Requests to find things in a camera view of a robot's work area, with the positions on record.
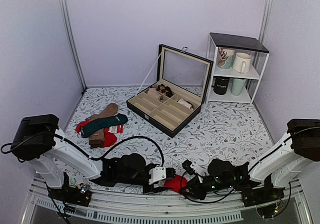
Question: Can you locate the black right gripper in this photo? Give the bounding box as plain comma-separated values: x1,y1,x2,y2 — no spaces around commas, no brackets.
180,176,235,201

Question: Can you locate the red and beige sock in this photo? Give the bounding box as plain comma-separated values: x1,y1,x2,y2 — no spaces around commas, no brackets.
164,175,188,193

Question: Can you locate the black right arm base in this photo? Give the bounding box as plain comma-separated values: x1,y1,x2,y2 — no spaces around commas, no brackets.
241,175,292,219

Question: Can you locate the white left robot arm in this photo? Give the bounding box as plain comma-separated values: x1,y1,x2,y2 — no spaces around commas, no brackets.
10,114,167,201

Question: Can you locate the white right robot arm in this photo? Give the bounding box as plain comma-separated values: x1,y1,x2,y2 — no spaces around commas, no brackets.
179,119,320,206

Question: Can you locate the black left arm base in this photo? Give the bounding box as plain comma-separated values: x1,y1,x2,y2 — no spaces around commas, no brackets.
48,172,92,207

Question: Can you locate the red sock in pile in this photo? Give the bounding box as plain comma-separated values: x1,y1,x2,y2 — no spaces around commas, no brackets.
89,128,117,149

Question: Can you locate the red white striped sock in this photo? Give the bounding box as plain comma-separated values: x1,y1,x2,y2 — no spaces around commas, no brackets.
109,124,124,134

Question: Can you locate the floral patterned table mat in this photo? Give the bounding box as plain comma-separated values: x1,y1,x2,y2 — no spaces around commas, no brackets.
56,86,273,195

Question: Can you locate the dark green sock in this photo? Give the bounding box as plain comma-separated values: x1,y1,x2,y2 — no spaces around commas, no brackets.
80,114,128,138

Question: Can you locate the cream rolled sock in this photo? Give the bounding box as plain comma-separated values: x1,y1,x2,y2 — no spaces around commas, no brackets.
177,98,194,110

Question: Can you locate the beige rolled sock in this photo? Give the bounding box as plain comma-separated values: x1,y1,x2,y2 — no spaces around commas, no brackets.
147,87,163,102

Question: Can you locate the dark brown rolled sock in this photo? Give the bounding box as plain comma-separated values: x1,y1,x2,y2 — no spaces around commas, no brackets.
156,84,173,98

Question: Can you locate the black mug with text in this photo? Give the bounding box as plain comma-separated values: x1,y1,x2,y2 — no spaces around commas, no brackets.
213,76,230,95

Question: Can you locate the pale green cup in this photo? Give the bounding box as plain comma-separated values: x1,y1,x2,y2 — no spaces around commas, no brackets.
230,78,247,96

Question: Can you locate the black compartment storage box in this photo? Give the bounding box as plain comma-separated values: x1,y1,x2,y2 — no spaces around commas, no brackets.
126,44,214,137

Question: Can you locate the white two-tier shelf rack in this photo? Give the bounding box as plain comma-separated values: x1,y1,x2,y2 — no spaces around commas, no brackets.
206,33,270,105

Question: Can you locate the cream ribbed mug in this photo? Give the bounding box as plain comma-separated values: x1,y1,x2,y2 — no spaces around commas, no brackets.
232,52,251,74

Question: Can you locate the coral pattern mug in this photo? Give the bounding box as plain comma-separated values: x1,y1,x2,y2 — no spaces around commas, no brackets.
217,47,235,69

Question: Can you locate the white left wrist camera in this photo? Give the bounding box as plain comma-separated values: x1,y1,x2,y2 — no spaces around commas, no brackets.
148,166,176,185

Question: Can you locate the slotted aluminium front rail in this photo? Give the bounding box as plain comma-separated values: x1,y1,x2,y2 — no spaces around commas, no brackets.
21,177,313,224

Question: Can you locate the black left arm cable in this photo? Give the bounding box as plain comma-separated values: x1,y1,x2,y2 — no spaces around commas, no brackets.
88,135,165,167

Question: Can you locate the right aluminium frame post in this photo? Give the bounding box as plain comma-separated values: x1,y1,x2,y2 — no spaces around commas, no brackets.
258,0,273,44

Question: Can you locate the aluminium frame post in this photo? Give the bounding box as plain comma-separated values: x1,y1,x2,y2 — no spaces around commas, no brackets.
258,0,273,44
59,0,88,94

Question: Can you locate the left aluminium frame post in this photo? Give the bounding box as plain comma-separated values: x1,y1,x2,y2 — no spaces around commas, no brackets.
59,0,88,94

